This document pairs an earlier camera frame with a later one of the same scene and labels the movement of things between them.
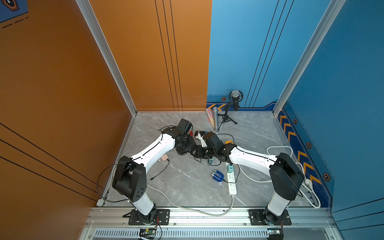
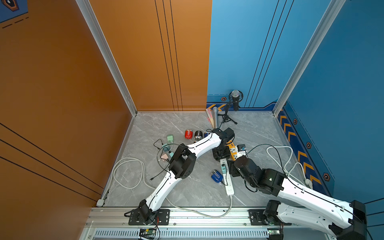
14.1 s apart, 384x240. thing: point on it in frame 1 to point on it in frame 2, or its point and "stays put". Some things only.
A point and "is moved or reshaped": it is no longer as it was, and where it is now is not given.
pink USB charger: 164,157 stays put
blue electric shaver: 217,175 stays put
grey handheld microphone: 215,114 stays put
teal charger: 230,168 is moved or reshaped
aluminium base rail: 209,223 stays put
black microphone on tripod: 235,96 stays put
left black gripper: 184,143 to 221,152
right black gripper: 197,153 to 232,168
